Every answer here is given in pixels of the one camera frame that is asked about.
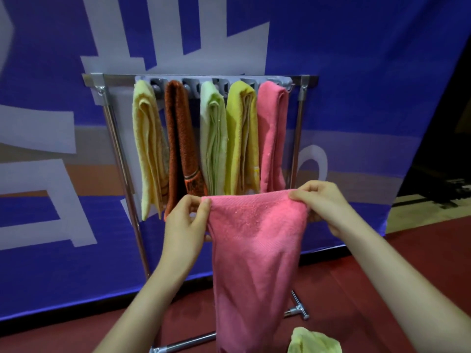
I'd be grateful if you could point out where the pale yellow-green towel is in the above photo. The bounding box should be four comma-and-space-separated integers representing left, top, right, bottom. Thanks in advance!
287, 326, 343, 353

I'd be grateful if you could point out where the person's right hand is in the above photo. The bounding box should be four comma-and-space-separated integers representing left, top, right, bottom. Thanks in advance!
288, 179, 357, 240

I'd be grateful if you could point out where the orange towel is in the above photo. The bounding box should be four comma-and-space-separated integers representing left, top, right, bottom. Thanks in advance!
163, 79, 209, 221

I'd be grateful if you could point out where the person's left hand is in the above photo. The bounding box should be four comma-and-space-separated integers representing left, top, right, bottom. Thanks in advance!
161, 194, 213, 277

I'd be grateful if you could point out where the light green towel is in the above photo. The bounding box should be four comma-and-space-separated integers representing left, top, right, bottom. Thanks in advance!
199, 81, 229, 197

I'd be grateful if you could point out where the person's left forearm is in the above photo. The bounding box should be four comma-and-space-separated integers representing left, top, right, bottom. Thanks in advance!
94, 262, 193, 353

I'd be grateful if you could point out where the grey clip hook bar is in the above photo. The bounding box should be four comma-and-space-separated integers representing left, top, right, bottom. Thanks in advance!
134, 75, 295, 99

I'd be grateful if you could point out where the pink towel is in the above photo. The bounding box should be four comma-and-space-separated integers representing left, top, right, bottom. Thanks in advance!
256, 80, 289, 194
201, 189, 309, 353

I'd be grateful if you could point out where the person's right forearm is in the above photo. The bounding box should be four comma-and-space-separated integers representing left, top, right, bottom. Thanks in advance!
331, 216, 471, 353

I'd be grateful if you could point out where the bright yellow towel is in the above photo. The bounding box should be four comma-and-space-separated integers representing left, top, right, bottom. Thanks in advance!
224, 80, 261, 197

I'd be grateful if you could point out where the blue printed banner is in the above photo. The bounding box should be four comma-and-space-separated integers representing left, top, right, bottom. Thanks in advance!
0, 0, 471, 322

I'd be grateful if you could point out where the pale yellow striped towel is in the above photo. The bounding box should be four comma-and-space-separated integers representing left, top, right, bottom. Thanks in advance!
131, 79, 171, 222

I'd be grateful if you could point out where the chrome metal rack frame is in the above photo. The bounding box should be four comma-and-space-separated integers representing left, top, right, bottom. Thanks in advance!
81, 72, 320, 353

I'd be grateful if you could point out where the black floor equipment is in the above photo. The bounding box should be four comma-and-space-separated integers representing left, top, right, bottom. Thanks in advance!
392, 165, 471, 211

